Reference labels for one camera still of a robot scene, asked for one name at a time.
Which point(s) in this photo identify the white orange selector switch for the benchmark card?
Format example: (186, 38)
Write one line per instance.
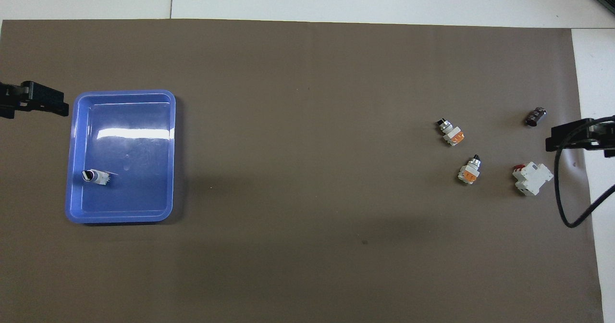
(453, 135)
(469, 171)

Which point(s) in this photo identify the small dark connector block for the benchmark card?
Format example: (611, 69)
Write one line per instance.
(535, 117)

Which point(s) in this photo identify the white circuit breaker red lever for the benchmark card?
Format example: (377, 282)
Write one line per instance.
(533, 179)

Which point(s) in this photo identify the blue plastic tray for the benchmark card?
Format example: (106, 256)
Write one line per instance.
(144, 193)

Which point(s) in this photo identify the brown paper table mat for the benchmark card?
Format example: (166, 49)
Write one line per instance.
(307, 169)

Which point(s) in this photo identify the white selector switch black knob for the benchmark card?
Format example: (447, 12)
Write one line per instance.
(98, 177)

